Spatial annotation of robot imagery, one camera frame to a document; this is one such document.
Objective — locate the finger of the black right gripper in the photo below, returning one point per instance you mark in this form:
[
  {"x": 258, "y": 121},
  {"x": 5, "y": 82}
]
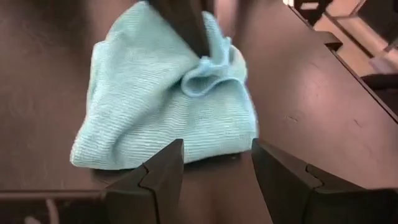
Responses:
[{"x": 186, "y": 25}]

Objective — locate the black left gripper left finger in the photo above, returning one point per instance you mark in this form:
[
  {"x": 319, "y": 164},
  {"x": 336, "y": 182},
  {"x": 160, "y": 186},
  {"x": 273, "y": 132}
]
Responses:
[{"x": 164, "y": 174}]

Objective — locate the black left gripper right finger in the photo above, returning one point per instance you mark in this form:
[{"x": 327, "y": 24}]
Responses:
[{"x": 280, "y": 180}]

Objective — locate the teal microfiber towel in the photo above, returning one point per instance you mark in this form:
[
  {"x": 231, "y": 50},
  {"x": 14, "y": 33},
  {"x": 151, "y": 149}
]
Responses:
[{"x": 140, "y": 109}]

